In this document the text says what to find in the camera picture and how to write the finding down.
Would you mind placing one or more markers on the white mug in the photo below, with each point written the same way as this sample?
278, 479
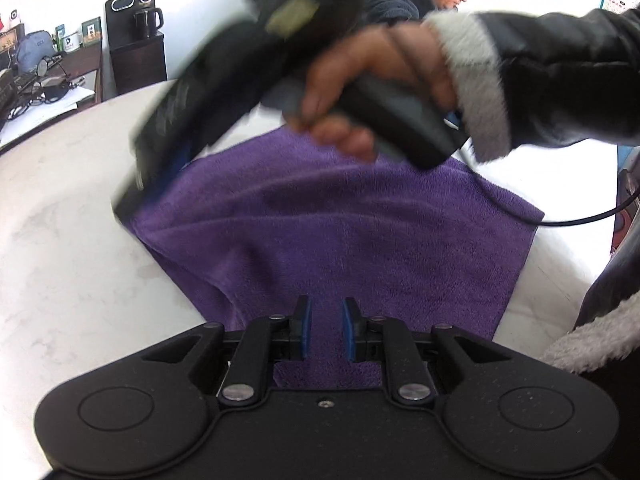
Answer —
72, 42

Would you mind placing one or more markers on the white papers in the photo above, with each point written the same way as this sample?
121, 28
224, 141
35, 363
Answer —
45, 115

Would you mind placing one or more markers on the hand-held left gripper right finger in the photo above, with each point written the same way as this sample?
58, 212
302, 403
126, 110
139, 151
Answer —
348, 331

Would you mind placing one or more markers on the green box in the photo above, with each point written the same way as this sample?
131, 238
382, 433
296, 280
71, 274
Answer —
91, 31

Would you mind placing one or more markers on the blue bag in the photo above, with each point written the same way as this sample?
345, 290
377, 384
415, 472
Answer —
35, 50

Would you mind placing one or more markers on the black tea bar machine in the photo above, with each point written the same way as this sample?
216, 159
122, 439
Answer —
135, 65

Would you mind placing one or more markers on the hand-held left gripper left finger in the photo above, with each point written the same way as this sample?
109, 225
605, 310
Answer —
305, 331

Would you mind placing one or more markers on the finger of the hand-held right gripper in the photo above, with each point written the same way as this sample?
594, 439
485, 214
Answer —
152, 145
162, 180

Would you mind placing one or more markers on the black electric kettle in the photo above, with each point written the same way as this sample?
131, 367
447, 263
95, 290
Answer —
147, 22

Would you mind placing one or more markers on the person's right forearm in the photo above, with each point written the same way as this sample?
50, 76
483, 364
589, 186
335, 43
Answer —
550, 70

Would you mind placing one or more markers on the person's right hand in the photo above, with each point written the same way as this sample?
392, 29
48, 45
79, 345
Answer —
360, 60

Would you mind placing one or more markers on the purple towel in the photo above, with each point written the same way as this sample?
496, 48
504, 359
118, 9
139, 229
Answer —
325, 235

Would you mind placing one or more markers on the dark wooden desk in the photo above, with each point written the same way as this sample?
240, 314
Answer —
85, 67

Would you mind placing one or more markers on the black fleece-lined jacket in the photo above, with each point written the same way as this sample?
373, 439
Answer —
610, 310

